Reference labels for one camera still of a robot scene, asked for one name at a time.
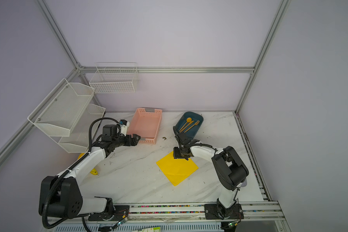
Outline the yellow paper napkin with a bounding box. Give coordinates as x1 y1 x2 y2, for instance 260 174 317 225
156 151 199 186

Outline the yellow plastic knife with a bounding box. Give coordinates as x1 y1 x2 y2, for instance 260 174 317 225
179 120 194 132

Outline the yellow plastic spoon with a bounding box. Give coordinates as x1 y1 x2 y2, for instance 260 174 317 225
179 118 193 132

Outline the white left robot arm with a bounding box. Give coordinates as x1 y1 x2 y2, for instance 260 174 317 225
39 118 141 229

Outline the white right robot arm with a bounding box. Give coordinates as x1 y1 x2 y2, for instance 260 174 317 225
173 126 249 221

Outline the pink perforated plastic basket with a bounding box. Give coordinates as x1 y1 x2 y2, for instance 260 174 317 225
127 108 162 145

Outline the teal oval plastic tub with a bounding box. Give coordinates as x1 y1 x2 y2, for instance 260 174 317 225
175 111 204 139

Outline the yellow banana toy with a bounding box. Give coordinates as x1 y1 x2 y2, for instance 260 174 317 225
77 153 99 176

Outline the white mesh shelf lower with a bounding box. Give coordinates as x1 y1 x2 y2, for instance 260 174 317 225
58 104 105 153

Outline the white mesh shelf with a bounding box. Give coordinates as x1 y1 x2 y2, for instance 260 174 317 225
28 79 95 137
58 104 105 153

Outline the white mesh shelf upper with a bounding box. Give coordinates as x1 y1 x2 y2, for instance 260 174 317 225
28 79 95 137

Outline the white wire wall basket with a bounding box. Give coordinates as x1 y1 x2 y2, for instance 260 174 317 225
89 62 140 94

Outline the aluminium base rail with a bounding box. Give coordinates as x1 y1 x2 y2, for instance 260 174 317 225
89 201 286 223

